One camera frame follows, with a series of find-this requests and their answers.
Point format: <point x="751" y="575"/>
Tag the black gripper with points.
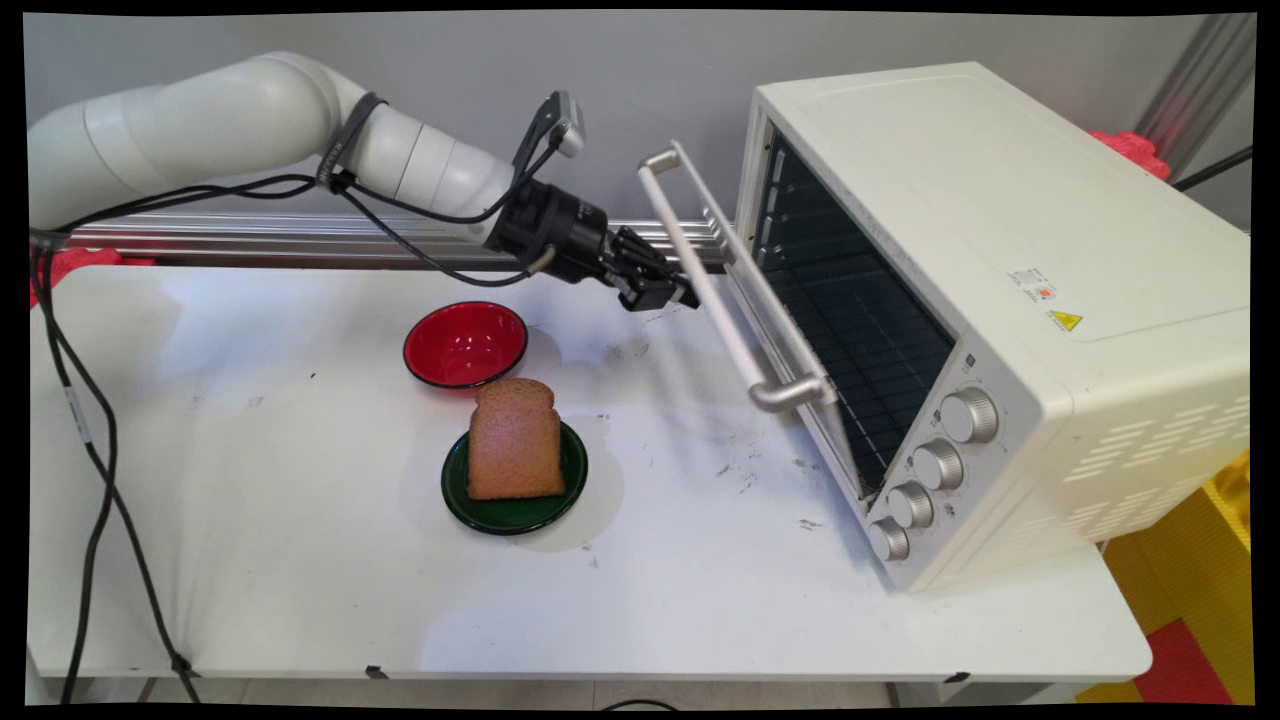
<point x="560" y="230"/>

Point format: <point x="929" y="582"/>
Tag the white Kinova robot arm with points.
<point x="200" y="125"/>

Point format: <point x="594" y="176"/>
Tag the red bowl black rim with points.
<point x="460" y="345"/>

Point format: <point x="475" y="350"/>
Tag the brown bread slice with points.
<point x="515" y="445"/>

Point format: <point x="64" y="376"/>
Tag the dark green plate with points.
<point x="520" y="512"/>

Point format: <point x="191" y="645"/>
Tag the silver oven knob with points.
<point x="910" y="505"/>
<point x="968" y="415"/>
<point x="937" y="465"/>
<point x="888" y="540"/>

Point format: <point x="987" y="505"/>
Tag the white toaster oven body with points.
<point x="1000" y="200"/>

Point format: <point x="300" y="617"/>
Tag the red crumpled cloth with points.
<point x="1135" y="152"/>
<point x="75" y="263"/>

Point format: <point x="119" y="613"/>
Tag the yellow foam floor mat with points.
<point x="1190" y="560"/>

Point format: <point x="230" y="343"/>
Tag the red foam floor mat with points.
<point x="1185" y="665"/>

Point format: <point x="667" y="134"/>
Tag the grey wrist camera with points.
<point x="568" y="125"/>

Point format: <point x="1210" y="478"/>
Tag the aluminium profile rail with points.
<point x="250" y="235"/>

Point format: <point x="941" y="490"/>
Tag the aluminium profile post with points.
<point x="1200" y="80"/>

